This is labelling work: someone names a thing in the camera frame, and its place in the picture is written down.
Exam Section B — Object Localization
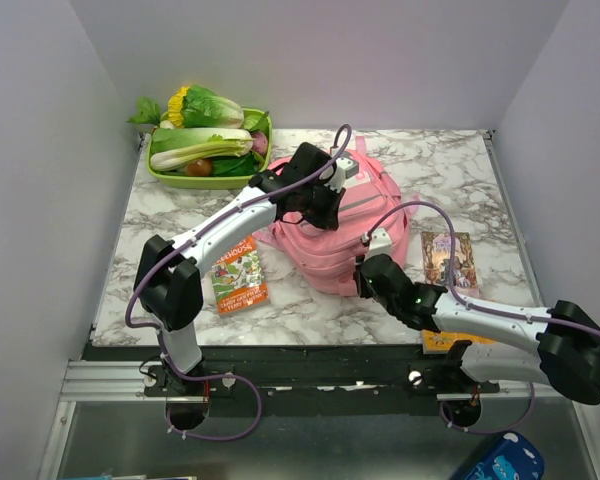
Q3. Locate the pink student backpack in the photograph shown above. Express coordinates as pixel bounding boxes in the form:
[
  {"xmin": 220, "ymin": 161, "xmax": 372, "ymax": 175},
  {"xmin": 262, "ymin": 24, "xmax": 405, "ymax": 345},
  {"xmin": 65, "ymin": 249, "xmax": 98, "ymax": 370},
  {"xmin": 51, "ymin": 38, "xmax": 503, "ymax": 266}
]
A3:
[{"xmin": 254, "ymin": 136, "xmax": 402, "ymax": 297}]

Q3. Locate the illustrated picture book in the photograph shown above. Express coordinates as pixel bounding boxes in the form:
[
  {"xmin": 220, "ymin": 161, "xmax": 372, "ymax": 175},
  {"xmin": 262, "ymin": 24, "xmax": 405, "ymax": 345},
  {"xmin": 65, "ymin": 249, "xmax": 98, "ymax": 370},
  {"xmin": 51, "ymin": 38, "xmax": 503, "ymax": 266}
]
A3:
[{"xmin": 421, "ymin": 231, "xmax": 479, "ymax": 296}]

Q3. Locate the orange treehouse book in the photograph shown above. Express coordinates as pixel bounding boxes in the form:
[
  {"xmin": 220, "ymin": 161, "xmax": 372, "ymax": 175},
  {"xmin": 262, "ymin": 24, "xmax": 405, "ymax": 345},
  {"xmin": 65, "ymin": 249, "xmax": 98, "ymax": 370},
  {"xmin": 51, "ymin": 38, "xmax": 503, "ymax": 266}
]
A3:
[{"xmin": 210, "ymin": 235, "xmax": 269, "ymax": 316}]

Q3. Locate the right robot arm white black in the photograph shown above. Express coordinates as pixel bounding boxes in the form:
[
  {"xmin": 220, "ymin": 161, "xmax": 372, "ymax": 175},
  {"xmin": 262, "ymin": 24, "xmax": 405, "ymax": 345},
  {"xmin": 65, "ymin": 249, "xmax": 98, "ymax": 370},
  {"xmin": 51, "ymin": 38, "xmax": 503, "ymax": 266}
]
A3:
[{"xmin": 354, "ymin": 254, "xmax": 600, "ymax": 405}]

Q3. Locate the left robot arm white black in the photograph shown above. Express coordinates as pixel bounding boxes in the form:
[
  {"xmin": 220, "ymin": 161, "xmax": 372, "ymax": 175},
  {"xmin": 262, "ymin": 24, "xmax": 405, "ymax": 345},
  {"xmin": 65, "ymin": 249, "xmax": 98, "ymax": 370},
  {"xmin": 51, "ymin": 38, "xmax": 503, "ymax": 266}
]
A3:
[{"xmin": 130, "ymin": 142, "xmax": 347, "ymax": 395}]

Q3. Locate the purple toy vegetable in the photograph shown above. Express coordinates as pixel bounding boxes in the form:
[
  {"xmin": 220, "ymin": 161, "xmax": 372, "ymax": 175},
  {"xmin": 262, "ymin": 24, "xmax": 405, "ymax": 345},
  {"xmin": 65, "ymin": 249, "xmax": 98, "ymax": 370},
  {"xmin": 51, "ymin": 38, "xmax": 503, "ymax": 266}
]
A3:
[{"xmin": 251, "ymin": 131, "xmax": 269, "ymax": 157}]

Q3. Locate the orange yellow booklet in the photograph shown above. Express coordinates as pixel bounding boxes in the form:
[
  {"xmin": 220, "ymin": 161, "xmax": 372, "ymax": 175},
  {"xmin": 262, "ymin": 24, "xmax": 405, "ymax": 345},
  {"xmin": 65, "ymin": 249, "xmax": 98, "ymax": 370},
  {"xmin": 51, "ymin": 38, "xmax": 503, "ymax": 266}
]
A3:
[{"xmin": 421, "ymin": 330, "xmax": 493, "ymax": 354}]

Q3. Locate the brown toy mushroom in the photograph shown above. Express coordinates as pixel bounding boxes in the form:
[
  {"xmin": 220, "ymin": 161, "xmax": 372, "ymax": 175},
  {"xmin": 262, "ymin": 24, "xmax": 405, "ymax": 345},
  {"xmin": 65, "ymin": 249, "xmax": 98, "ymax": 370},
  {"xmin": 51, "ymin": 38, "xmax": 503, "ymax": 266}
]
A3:
[{"xmin": 184, "ymin": 158, "xmax": 213, "ymax": 177}]

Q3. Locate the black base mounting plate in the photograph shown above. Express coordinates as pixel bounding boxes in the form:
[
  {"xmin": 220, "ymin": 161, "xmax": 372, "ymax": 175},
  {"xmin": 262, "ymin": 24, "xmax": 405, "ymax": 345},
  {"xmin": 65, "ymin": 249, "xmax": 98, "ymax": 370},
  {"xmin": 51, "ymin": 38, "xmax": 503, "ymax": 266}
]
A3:
[{"xmin": 82, "ymin": 343, "xmax": 566, "ymax": 419}]

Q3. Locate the green plastic tray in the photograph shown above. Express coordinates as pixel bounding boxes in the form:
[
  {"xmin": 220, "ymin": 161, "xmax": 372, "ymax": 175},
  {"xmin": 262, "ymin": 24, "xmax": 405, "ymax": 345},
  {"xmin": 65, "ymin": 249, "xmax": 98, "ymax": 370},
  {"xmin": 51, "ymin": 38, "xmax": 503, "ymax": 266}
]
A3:
[{"xmin": 146, "ymin": 109, "xmax": 273, "ymax": 190}]

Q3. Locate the upper toy cabbage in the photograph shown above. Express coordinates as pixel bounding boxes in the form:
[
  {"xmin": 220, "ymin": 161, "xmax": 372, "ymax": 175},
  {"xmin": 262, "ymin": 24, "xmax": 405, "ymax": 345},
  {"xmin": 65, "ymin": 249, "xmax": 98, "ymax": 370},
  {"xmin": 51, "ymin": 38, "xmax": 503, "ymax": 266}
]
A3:
[{"xmin": 181, "ymin": 85, "xmax": 244, "ymax": 128}]

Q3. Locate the yellow artificial flower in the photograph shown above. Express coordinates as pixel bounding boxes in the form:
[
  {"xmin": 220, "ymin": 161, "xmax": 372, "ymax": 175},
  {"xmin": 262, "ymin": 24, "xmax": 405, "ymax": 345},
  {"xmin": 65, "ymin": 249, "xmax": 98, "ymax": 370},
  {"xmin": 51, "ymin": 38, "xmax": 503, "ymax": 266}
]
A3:
[{"xmin": 167, "ymin": 86, "xmax": 189, "ymax": 128}]

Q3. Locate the green artificial leaf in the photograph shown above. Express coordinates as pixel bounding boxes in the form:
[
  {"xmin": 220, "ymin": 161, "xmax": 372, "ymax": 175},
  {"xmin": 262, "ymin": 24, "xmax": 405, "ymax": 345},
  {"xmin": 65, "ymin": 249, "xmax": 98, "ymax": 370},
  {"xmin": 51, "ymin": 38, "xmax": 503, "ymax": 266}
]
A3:
[{"xmin": 127, "ymin": 96, "xmax": 162, "ymax": 126}]

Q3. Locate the blue pencil case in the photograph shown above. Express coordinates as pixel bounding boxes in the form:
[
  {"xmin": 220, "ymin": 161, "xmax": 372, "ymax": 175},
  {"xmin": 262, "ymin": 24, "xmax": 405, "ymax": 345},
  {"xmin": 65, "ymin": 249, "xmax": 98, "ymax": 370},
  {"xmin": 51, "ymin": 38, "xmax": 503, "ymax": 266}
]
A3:
[{"xmin": 451, "ymin": 431, "xmax": 546, "ymax": 480}]

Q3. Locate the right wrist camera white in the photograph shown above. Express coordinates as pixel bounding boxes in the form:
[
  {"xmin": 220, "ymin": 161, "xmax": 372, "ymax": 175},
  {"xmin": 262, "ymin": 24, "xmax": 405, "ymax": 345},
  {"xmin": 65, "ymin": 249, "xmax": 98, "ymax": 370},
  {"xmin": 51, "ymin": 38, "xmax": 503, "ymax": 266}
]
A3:
[{"xmin": 362, "ymin": 228, "xmax": 393, "ymax": 260}]

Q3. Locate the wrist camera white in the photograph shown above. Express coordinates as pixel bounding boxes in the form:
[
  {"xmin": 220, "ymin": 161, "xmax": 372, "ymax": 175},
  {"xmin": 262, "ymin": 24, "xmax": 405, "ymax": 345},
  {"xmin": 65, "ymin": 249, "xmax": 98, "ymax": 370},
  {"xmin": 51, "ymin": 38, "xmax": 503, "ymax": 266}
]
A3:
[
  {"xmin": 326, "ymin": 150, "xmax": 359, "ymax": 192},
  {"xmin": 362, "ymin": 228, "xmax": 393, "ymax": 260}
]

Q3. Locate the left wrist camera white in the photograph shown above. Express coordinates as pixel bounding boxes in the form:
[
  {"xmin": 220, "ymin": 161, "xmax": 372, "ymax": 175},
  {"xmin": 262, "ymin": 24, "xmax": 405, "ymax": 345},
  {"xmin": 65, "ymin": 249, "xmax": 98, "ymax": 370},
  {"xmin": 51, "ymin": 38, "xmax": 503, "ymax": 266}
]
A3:
[{"xmin": 326, "ymin": 150, "xmax": 359, "ymax": 192}]

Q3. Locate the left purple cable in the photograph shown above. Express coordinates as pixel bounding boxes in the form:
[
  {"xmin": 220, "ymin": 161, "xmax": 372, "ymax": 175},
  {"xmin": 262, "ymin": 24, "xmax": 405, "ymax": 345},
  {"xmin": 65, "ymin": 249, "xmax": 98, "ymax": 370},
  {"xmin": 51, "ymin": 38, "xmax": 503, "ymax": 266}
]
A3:
[{"xmin": 124, "ymin": 123, "xmax": 354, "ymax": 441}]

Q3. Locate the aluminium rail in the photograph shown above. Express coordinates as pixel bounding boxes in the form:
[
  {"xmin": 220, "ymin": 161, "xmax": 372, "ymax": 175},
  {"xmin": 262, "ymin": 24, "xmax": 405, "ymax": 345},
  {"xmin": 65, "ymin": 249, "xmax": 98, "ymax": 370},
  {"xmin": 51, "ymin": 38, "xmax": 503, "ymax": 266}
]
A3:
[{"xmin": 60, "ymin": 361, "xmax": 562, "ymax": 402}]

